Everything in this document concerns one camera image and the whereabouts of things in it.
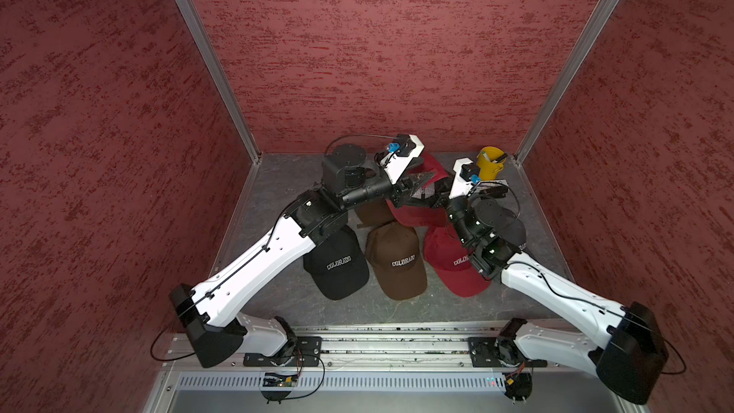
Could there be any red baseball cap back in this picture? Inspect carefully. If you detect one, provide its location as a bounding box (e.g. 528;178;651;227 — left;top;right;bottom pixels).
386;152;451;227

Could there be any red baseball cap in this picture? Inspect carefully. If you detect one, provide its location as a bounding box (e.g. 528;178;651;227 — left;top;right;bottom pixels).
424;227;490;298
386;152;451;227

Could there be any brown baseball cap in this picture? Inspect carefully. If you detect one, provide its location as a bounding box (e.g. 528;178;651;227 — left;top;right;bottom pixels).
354;200;395;228
365;221;427;301

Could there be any red baseball cap front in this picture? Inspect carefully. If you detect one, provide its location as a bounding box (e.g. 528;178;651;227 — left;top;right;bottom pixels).
424;227;490;298

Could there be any dark grey baseball cap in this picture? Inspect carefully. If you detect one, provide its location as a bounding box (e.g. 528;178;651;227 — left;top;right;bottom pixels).
477;200;527;250

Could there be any black baseball cap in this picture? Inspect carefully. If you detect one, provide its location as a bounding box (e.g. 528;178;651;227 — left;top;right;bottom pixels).
303;226;370;301

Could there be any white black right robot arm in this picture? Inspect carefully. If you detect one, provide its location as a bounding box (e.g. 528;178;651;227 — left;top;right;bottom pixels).
431;177;669;405

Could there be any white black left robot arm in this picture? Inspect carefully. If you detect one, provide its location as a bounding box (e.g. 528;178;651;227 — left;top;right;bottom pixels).
169;135;427;368

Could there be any white toothpaste box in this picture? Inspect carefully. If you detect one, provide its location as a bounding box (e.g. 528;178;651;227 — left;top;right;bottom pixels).
482;180;510;189

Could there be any yellow plastic bucket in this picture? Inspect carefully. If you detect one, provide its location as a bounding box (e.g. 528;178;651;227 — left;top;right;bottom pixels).
477;146;508;181

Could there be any small black device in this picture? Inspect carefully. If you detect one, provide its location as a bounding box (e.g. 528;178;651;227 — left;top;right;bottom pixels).
480;185;510;199

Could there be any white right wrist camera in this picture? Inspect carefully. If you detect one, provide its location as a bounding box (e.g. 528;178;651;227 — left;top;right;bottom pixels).
449;158;482;200

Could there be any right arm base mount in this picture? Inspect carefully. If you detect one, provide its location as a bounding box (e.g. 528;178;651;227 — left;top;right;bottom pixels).
468;338;548;369

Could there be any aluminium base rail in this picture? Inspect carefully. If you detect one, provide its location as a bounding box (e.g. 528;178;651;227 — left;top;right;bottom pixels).
165;320;609;374

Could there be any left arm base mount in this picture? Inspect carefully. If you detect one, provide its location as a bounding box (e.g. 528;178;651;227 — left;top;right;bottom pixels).
243;336;323;368

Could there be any aluminium corner post right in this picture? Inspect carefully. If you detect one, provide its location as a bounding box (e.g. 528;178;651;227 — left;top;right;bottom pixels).
514;0;620;166

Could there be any aluminium corner post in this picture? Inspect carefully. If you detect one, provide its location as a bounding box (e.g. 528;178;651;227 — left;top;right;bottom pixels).
174;0;262;166
514;0;620;166

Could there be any aluminium corner post left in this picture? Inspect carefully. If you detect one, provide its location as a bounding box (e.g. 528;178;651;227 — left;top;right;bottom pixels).
174;0;262;166

